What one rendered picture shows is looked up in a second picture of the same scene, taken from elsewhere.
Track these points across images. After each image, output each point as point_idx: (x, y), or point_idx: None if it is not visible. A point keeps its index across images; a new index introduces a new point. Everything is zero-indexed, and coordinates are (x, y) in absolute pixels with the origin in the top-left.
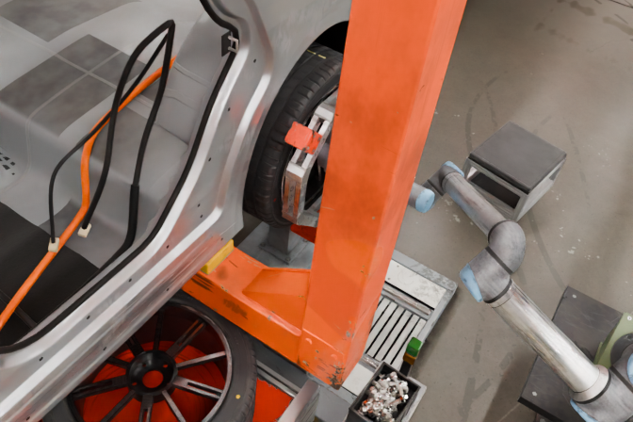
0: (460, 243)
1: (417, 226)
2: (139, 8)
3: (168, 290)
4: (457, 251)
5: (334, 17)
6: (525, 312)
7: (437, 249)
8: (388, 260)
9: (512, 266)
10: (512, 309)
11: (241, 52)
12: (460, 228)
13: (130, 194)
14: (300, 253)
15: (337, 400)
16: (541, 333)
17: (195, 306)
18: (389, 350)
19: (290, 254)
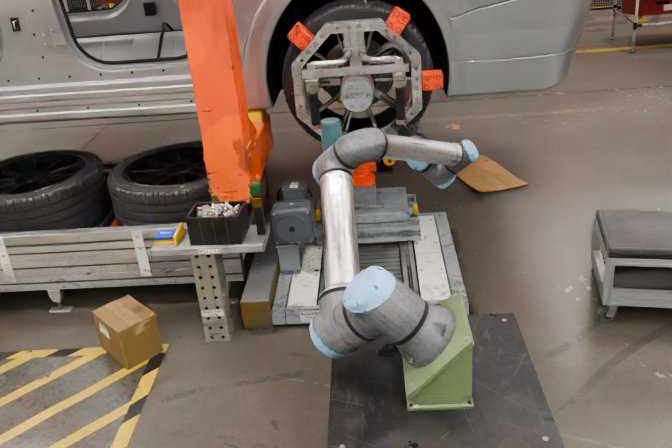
0: (538, 301)
1: (519, 274)
2: None
3: (191, 103)
4: (524, 303)
5: None
6: (327, 195)
7: (509, 292)
8: (226, 73)
9: (339, 150)
10: (323, 190)
11: None
12: (558, 295)
13: None
14: (366, 208)
15: (267, 281)
16: (326, 219)
17: None
18: None
19: (358, 204)
